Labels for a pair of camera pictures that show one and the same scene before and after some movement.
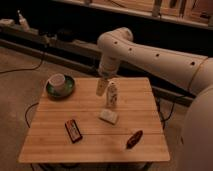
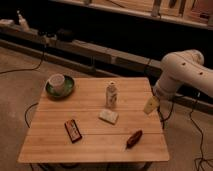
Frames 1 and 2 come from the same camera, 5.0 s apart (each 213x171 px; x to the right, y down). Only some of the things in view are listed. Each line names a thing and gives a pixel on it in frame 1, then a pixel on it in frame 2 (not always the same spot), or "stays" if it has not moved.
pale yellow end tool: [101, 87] -> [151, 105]
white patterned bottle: [112, 94] stays
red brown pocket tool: [134, 139] stays
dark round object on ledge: [66, 35] stays
